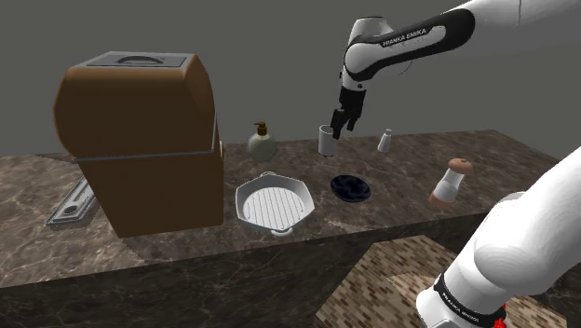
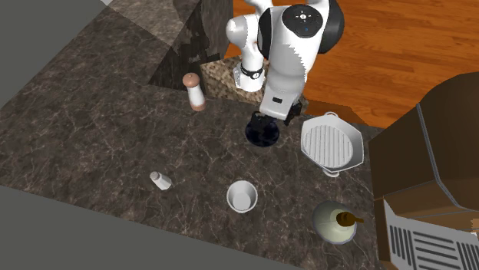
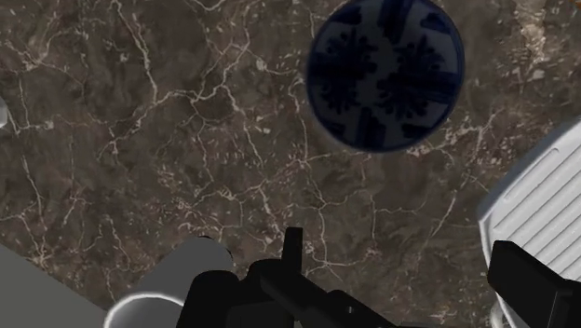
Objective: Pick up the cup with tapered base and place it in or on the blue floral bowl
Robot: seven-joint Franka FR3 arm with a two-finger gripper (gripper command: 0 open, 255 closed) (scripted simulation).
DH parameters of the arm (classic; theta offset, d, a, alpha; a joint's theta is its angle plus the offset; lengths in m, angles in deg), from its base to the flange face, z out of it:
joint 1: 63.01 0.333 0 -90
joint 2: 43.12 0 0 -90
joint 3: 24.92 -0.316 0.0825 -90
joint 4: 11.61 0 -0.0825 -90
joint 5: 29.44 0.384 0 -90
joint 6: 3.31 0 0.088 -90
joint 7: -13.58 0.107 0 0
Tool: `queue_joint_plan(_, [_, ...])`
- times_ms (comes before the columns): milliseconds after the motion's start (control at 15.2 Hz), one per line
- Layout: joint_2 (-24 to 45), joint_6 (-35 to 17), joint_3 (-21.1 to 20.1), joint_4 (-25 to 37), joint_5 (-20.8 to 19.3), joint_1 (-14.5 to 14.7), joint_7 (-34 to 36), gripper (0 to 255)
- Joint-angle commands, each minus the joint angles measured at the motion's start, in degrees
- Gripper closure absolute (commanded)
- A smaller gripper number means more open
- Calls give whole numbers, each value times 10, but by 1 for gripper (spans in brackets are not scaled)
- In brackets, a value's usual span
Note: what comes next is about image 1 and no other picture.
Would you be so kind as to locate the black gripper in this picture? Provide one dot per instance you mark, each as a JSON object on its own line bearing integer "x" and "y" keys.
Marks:
{"x": 352, "y": 101}

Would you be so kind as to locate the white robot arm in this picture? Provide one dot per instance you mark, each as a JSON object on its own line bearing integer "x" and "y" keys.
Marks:
{"x": 513, "y": 254}

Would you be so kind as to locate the white cup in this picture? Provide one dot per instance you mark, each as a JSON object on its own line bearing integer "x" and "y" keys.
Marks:
{"x": 326, "y": 144}

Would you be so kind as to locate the white salt shaker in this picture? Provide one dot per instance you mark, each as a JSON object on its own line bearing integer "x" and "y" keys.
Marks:
{"x": 384, "y": 143}

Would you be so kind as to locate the black plate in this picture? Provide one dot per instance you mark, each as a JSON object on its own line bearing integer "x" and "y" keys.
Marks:
{"x": 350, "y": 188}

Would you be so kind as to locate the green soap dispenser bottle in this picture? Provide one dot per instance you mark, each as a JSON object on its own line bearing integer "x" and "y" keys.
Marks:
{"x": 262, "y": 146}

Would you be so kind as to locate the white grill pan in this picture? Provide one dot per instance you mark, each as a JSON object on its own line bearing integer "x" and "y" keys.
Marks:
{"x": 272, "y": 206}

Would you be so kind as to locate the brown and white pepper mill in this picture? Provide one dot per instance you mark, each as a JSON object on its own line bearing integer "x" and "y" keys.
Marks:
{"x": 447, "y": 188}

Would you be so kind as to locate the brown bread box appliance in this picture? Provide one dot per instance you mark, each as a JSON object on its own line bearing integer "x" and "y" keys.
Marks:
{"x": 145, "y": 150}

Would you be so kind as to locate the grey metal tray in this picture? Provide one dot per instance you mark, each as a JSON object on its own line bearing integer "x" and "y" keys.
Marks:
{"x": 72, "y": 205}

